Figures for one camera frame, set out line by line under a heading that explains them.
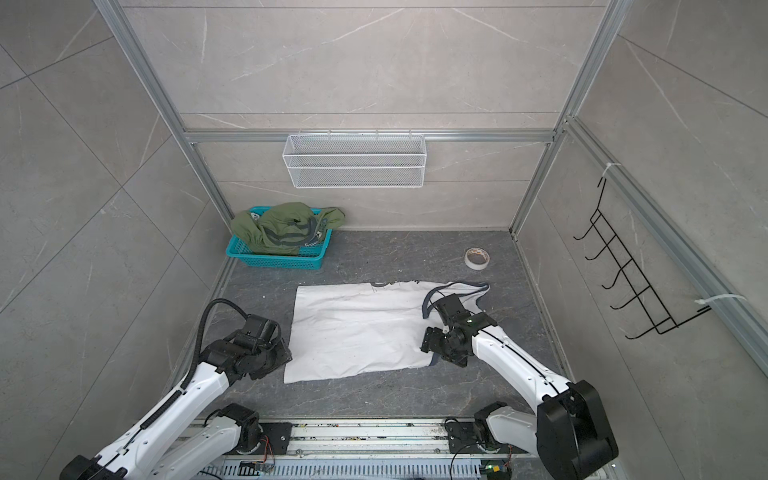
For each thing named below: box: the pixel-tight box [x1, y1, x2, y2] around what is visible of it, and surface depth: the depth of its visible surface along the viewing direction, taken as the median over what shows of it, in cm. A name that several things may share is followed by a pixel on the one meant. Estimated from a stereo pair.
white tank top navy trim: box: [284, 282, 490, 383], surface depth 95 cm
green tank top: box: [231, 202, 346, 256], surface depth 113 cm
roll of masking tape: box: [464, 248, 490, 271], surface depth 113 cm
